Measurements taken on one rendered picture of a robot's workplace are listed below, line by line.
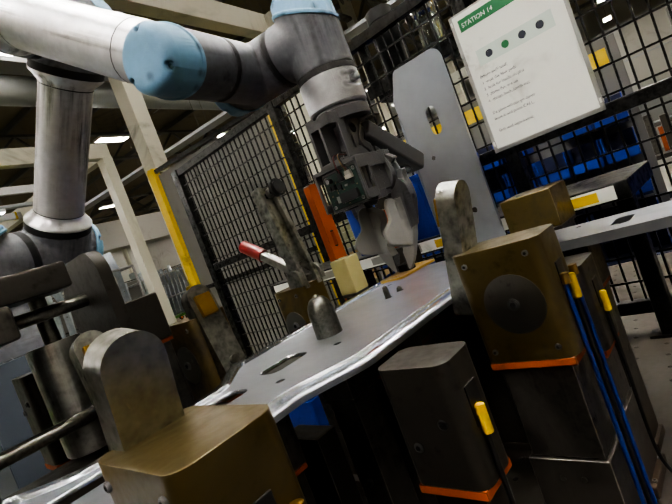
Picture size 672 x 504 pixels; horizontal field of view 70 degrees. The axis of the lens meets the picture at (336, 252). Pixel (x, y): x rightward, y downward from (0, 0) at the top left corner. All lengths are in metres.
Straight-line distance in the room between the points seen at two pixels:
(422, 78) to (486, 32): 0.29
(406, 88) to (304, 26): 0.33
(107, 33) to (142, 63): 0.09
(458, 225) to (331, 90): 0.22
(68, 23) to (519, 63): 0.81
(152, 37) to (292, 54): 0.16
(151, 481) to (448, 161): 0.73
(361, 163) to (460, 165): 0.34
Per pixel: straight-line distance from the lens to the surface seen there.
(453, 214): 0.49
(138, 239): 7.63
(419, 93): 0.89
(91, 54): 0.66
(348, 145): 0.58
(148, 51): 0.55
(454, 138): 0.86
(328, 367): 0.44
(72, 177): 1.00
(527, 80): 1.11
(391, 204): 0.59
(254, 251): 0.81
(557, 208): 0.79
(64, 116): 0.96
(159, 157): 8.73
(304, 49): 0.61
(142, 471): 0.24
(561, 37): 1.09
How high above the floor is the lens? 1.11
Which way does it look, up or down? 3 degrees down
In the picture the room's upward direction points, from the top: 21 degrees counter-clockwise
